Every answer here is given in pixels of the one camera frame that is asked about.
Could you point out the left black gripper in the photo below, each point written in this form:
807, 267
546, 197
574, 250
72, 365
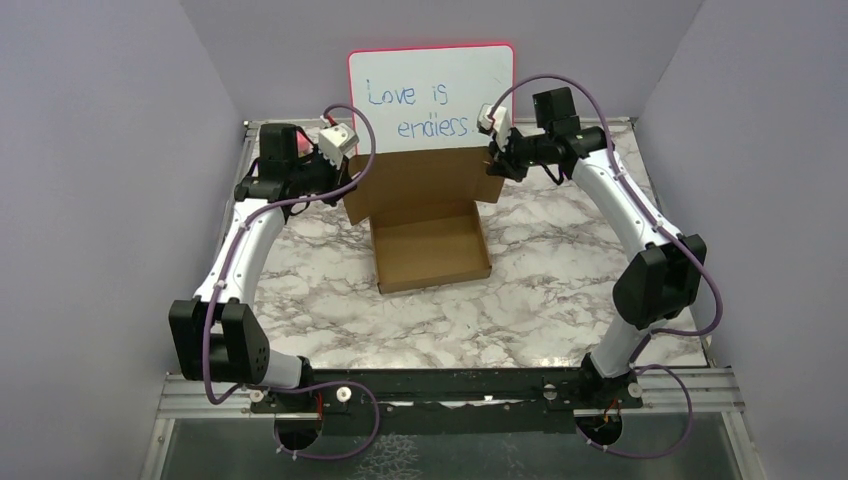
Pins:
338, 177

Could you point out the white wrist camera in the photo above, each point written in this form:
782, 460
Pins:
495, 122
335, 142

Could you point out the brown cardboard box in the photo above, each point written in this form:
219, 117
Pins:
422, 209

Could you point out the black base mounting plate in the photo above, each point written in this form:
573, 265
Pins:
357, 402

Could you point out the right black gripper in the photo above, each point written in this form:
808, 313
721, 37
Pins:
500, 163

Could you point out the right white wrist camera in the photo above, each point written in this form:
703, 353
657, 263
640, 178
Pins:
495, 122

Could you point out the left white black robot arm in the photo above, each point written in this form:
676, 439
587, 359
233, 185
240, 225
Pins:
216, 334

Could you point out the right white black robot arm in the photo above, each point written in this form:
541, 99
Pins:
662, 276

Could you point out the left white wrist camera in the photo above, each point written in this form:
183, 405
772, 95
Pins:
335, 142

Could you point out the small pink capped bottle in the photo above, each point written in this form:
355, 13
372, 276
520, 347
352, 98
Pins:
304, 144

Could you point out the white board with pink frame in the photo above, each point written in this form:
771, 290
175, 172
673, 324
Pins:
428, 98

